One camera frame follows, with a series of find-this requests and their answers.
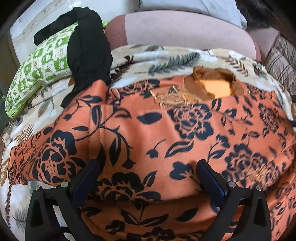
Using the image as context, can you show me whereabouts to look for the orange black floral garment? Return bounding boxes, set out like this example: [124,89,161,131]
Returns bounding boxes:
[8,67,295,240]

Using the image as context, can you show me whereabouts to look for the green white patterned pillow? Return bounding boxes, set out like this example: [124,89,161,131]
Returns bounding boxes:
[4,22,78,119]

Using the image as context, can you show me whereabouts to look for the beige striped bedsheet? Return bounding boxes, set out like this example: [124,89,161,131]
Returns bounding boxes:
[265,36,296,95]

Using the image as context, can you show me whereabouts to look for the black cloth on pillow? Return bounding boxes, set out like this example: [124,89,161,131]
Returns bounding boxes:
[34,7,113,108]

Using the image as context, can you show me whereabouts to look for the cream leaf print blanket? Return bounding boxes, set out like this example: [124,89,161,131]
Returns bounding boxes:
[1,45,295,240]

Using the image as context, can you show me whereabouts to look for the pink bolster pillow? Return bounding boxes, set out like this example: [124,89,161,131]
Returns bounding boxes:
[105,11,261,61]

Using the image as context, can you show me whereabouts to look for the white padded headboard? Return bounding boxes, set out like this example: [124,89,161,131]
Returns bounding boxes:
[10,0,139,64]

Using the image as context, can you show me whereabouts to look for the dark furry cushion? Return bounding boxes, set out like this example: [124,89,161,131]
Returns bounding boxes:
[236,0,271,28]

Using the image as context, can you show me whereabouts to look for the light grey pillow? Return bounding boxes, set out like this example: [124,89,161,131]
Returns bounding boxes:
[137,0,248,30]

